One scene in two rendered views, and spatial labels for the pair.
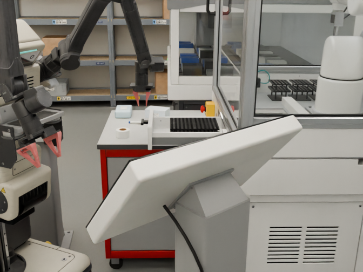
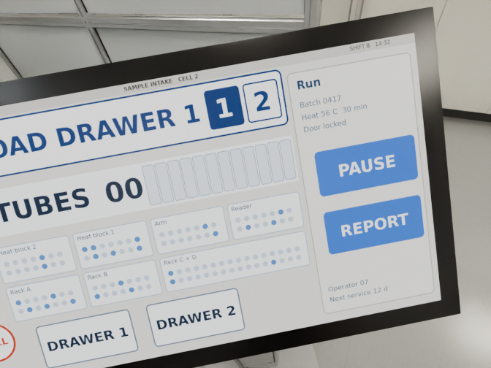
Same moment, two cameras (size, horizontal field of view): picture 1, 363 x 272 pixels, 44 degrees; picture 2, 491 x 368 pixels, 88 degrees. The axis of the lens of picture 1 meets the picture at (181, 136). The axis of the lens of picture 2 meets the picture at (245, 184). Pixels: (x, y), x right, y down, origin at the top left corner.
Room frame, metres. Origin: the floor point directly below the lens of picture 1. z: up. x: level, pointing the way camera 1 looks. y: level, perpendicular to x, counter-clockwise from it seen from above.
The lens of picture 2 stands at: (1.12, 0.11, 1.28)
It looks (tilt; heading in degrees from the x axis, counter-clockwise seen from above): 47 degrees down; 219
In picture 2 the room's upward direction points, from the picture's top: 9 degrees counter-clockwise
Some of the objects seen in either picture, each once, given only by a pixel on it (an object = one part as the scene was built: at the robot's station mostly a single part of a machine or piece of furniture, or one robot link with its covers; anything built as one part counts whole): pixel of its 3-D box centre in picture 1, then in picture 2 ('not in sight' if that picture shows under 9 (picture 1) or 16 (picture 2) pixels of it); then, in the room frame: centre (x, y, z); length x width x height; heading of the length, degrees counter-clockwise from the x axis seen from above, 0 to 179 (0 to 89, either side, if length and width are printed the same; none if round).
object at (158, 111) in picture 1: (157, 112); not in sight; (2.57, 0.14, 0.79); 0.13 x 0.09 x 0.05; 72
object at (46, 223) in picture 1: (39, 189); not in sight; (2.35, 0.82, 0.38); 0.30 x 0.30 x 0.76; 6
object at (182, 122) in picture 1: (193, 129); not in sight; (2.00, -0.06, 0.87); 0.22 x 0.18 x 0.06; 92
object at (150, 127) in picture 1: (150, 128); not in sight; (1.99, 0.14, 0.87); 0.29 x 0.02 x 0.11; 2
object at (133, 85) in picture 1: (141, 80); not in sight; (1.97, 0.18, 1.11); 0.10 x 0.07 x 0.07; 92
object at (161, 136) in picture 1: (195, 130); not in sight; (2.00, -0.07, 0.86); 0.40 x 0.26 x 0.06; 92
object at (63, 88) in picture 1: (52, 87); not in sight; (5.68, 1.68, 0.22); 0.40 x 0.30 x 0.17; 96
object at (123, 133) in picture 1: (122, 133); not in sight; (2.20, 0.30, 0.78); 0.07 x 0.07 x 0.04
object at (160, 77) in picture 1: (170, 81); not in sight; (5.84, 0.15, 0.28); 0.41 x 0.32 x 0.28; 96
